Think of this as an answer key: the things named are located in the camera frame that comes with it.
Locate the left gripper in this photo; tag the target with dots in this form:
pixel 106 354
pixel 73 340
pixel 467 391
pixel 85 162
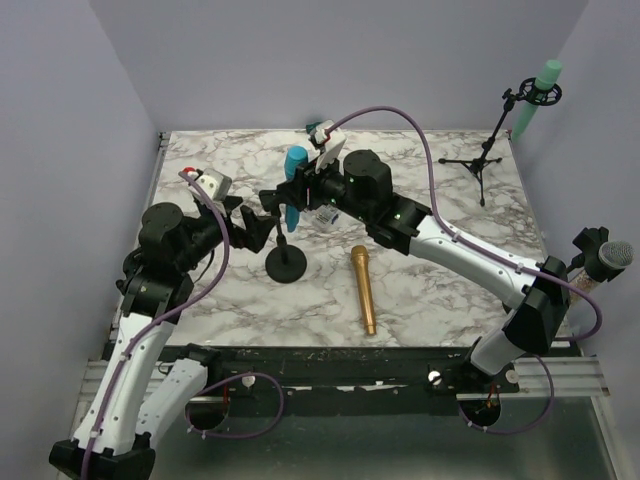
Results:
pixel 257 227

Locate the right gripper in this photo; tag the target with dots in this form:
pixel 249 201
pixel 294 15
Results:
pixel 295 191

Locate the black blue-microphone desk stand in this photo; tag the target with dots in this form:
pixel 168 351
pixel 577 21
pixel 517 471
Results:
pixel 285 263

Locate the black shock mount desk stand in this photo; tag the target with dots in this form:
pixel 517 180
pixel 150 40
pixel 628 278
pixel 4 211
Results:
pixel 131 265

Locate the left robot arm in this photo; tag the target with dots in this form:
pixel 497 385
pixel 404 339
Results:
pixel 118 437

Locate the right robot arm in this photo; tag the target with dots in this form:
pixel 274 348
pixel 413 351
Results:
pixel 361 187

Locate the gold microphone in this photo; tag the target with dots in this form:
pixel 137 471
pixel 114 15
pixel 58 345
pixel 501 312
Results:
pixel 360 263

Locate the black tripod microphone stand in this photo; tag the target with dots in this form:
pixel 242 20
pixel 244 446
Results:
pixel 477 165

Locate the mint green microphone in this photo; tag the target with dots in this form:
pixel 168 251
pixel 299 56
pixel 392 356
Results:
pixel 541 91

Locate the black stand holding silver microphone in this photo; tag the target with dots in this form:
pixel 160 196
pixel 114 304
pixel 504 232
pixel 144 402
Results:
pixel 589 241

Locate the silver mesh head microphone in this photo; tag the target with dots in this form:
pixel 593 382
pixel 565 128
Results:
pixel 618 255

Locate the clear plastic packet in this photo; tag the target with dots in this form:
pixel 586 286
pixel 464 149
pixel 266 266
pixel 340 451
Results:
pixel 326 216

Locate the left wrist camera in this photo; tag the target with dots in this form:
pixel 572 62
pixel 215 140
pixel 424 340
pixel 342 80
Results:
pixel 214 183

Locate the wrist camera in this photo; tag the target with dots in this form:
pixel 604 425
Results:
pixel 214 183
pixel 328 140

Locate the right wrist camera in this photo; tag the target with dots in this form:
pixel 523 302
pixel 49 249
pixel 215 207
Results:
pixel 328 140

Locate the green handled screwdriver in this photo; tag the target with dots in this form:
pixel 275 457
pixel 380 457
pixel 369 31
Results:
pixel 310 128

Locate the aluminium frame rail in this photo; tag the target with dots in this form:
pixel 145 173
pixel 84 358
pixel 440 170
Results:
pixel 572 377

